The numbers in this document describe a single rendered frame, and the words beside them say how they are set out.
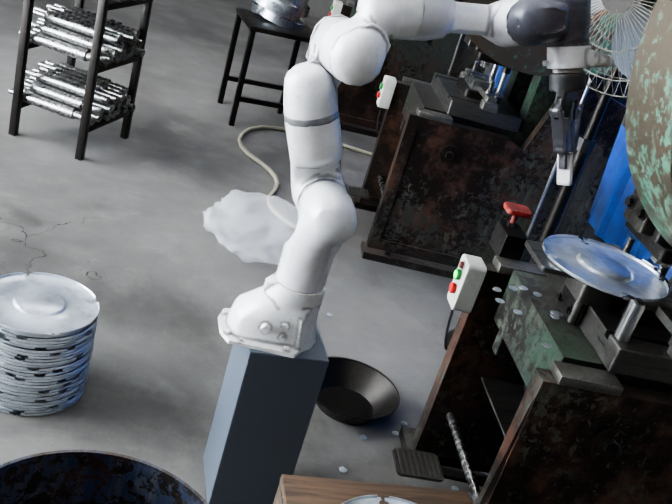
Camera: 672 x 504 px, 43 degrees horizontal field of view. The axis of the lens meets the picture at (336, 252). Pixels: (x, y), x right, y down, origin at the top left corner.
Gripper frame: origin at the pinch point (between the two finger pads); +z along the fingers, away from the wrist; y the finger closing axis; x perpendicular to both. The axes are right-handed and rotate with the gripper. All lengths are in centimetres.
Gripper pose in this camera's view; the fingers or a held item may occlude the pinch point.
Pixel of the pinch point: (564, 168)
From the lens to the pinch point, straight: 189.7
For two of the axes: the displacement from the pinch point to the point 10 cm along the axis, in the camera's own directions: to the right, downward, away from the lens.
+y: -6.0, 2.2, -7.7
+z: 0.4, 9.7, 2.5
